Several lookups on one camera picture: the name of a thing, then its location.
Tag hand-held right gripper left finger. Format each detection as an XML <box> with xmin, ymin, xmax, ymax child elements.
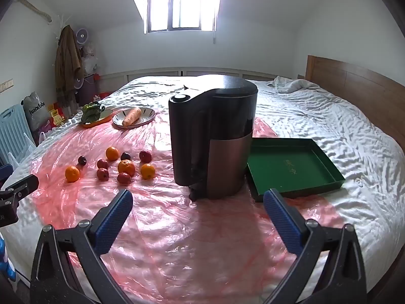
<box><xmin>30</xmin><ymin>189</ymin><xmax>133</xmax><ymax>304</ymax></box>

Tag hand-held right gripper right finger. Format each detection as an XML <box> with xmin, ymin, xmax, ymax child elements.
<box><xmin>263</xmin><ymin>188</ymin><xmax>368</xmax><ymax>304</ymax></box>

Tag green tray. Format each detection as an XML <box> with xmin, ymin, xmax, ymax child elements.
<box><xmin>247</xmin><ymin>138</ymin><xmax>346</xmax><ymax>203</ymax></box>

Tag white plastic bag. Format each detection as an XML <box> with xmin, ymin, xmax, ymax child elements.
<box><xmin>6</xmin><ymin>131</ymin><xmax>48</xmax><ymax>168</ymax></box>

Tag light blue suitcase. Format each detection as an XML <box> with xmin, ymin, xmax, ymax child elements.
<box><xmin>0</xmin><ymin>104</ymin><xmax>36</xmax><ymax>165</ymax></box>

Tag grey printed bag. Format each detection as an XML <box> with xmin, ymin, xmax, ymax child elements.
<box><xmin>22</xmin><ymin>92</ymin><xmax>53</xmax><ymax>134</ymax></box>

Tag yellow and red boxes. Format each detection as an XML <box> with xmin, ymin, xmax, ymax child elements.
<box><xmin>47</xmin><ymin>103</ymin><xmax>67</xmax><ymax>127</ymax></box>

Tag pink plastic sheet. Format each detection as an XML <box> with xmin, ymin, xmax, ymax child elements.
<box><xmin>30</xmin><ymin>114</ymin><xmax>345</xmax><ymax>304</ymax></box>

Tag green leafy vegetable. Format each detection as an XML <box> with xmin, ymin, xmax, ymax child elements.
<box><xmin>81</xmin><ymin>102</ymin><xmax>106</xmax><ymax>123</ymax></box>

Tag carrot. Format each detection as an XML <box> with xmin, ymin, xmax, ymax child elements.
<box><xmin>122</xmin><ymin>108</ymin><xmax>142</xmax><ymax>126</ymax></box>

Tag orange plate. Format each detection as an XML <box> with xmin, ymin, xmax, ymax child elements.
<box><xmin>80</xmin><ymin>109</ymin><xmax>114</xmax><ymax>129</ymax></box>

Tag white striped plate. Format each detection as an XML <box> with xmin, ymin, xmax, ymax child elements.
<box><xmin>113</xmin><ymin>107</ymin><xmax>156</xmax><ymax>130</ymax></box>

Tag brown coat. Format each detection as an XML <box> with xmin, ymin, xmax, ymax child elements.
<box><xmin>54</xmin><ymin>25</ymin><xmax>84</xmax><ymax>108</ymax></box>

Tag crumpled white cloth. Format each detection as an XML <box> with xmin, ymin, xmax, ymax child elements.
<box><xmin>267</xmin><ymin>76</ymin><xmax>323</xmax><ymax>94</ymax></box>

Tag clear plastic bags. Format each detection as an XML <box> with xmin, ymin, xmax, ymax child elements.
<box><xmin>80</xmin><ymin>46</ymin><xmax>98</xmax><ymax>77</ymax></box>

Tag wooden headboard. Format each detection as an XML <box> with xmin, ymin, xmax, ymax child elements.
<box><xmin>305</xmin><ymin>55</ymin><xmax>405</xmax><ymax>153</ymax></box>

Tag white coat rack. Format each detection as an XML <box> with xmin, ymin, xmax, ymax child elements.
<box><xmin>57</xmin><ymin>14</ymin><xmax>72</xmax><ymax>39</ymax></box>

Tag window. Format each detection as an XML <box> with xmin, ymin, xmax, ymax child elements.
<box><xmin>146</xmin><ymin>0</ymin><xmax>219</xmax><ymax>34</ymax></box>

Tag beige wall pipe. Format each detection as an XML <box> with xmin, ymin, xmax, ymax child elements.
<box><xmin>16</xmin><ymin>0</ymin><xmax>53</xmax><ymax>24</ymax></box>

